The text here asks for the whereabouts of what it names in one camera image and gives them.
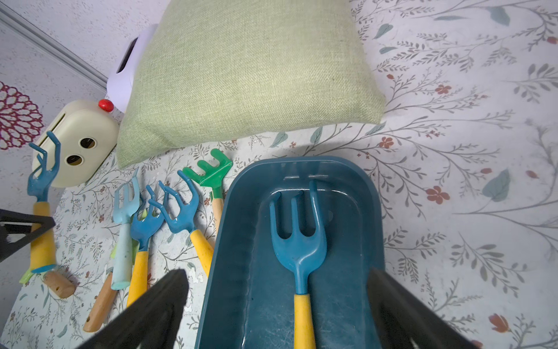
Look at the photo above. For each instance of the green square pillow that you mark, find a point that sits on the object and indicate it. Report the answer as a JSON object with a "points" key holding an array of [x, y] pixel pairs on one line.
{"points": [[223, 70]]}

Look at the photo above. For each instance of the purple toy toaster box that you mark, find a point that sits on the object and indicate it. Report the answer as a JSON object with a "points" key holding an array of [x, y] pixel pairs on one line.
{"points": [[122, 76]]}

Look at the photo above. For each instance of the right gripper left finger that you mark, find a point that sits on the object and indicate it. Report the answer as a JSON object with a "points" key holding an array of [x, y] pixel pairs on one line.
{"points": [[152, 321]]}

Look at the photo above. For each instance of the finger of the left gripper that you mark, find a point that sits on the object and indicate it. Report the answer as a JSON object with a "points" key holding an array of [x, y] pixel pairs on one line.
{"points": [[19, 230]]}

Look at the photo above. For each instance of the light blue fork white handle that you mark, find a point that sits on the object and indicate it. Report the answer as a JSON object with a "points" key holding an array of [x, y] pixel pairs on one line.
{"points": [[126, 204]]}

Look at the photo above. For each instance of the lime shovel wooden handle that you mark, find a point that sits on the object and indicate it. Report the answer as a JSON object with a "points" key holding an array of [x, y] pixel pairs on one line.
{"points": [[105, 298]]}

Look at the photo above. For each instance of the blue fork yellow handle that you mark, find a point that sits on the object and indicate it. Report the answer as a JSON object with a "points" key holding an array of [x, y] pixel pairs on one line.
{"points": [[302, 255]]}

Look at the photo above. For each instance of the teal plastic storage box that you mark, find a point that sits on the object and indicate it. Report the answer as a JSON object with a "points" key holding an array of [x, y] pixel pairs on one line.
{"points": [[249, 299]]}

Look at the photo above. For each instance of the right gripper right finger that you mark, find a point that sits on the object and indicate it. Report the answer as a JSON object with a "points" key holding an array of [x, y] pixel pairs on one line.
{"points": [[403, 321]]}

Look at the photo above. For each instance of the green rake wooden handle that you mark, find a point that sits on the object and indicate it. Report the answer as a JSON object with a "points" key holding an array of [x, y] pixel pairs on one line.
{"points": [[212, 178]]}

